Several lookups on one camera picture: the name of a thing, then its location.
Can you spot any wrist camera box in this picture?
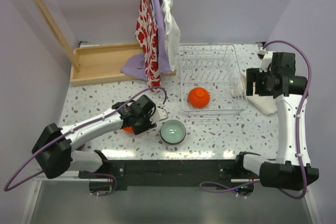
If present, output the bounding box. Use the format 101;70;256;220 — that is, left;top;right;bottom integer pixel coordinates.
258;48;274;72
151;106;169;123

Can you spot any cream cloth on table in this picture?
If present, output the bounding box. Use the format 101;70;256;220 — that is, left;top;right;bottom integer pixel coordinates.
231;73;277;115

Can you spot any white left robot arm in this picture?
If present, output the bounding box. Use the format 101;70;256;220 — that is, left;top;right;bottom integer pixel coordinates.
31;95;168;179

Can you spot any white hanging cloth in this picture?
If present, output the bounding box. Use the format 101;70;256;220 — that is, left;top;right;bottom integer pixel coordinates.
161;0;181;71

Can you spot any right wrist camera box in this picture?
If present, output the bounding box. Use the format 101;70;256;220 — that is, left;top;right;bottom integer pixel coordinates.
258;48;274;72

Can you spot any purple cloth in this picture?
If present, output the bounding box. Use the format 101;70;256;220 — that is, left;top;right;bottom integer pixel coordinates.
121;0;171;85

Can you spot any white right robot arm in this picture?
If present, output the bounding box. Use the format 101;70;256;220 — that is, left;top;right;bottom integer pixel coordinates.
232;49;319;191

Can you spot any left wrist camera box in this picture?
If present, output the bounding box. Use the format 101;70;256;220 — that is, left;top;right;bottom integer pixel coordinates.
151;106;169;123

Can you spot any wooden tray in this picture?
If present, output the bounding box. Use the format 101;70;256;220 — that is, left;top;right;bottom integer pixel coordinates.
69;42;176;87

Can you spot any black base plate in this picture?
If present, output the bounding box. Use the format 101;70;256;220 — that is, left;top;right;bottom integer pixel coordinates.
78;159;258;193

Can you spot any green glazed ceramic bowl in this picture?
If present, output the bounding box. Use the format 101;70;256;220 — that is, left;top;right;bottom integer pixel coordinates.
160;120;186;145

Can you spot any orange plastic bowl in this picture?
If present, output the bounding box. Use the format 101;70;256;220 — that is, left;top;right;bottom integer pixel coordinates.
188;87;210;109
123;127;133;133

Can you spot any white wire dish rack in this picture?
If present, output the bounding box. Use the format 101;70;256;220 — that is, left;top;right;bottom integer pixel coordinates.
179;44;248;117

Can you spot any red and white patterned cloth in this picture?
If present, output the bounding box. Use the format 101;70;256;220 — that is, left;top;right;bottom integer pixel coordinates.
135;0;161;87

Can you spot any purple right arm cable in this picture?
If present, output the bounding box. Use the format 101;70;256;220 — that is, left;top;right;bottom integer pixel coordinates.
199;40;312;200

